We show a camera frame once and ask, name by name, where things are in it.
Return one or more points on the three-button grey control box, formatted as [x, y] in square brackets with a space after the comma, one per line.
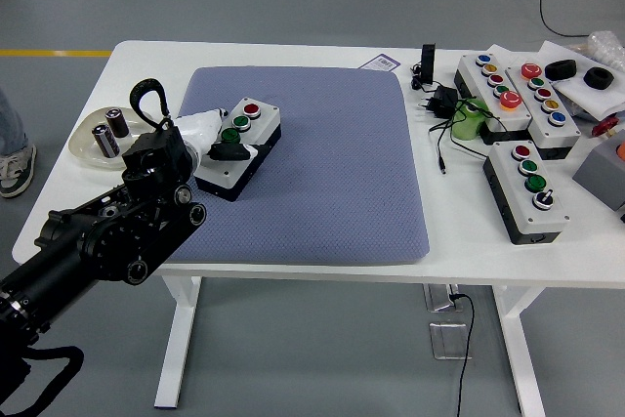
[259, 116]

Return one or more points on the five-button grey control box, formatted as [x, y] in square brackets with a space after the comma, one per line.
[566, 131]
[476, 72]

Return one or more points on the green frog toy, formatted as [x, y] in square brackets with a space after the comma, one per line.
[466, 126]

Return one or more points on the person's leg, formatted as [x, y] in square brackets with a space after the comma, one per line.
[9, 124]

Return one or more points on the clear plastic bag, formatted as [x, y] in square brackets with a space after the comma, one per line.
[608, 46]

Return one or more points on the purple white label card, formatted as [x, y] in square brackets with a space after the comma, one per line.
[381, 62]

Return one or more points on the person's shoe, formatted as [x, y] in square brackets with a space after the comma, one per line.
[17, 175]

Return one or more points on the four-button grey control box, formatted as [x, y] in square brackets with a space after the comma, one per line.
[547, 219]

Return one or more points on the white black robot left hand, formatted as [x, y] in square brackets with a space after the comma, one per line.
[197, 126]

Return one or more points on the clear floor plate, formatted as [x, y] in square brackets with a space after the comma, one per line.
[437, 300]
[446, 341]

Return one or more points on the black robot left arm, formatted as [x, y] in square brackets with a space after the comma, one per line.
[97, 236]

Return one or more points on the black power adapter plug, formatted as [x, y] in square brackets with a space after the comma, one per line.
[444, 100]

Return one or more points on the white foam sheet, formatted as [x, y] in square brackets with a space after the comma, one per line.
[593, 102]

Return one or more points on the black upright stand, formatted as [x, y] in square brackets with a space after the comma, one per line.
[428, 63]

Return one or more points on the dark cylindrical battery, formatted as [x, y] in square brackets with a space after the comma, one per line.
[105, 142]
[117, 122]

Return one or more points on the beige shallow plate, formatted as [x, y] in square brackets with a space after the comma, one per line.
[85, 151]

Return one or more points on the red mushroom button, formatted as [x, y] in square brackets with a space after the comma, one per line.
[605, 126]

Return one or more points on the grey-blue quilted mat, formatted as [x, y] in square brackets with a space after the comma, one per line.
[332, 168]

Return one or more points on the grey box orange button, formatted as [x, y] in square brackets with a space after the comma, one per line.
[600, 175]

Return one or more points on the white table leg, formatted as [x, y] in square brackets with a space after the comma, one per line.
[176, 339]
[522, 348]

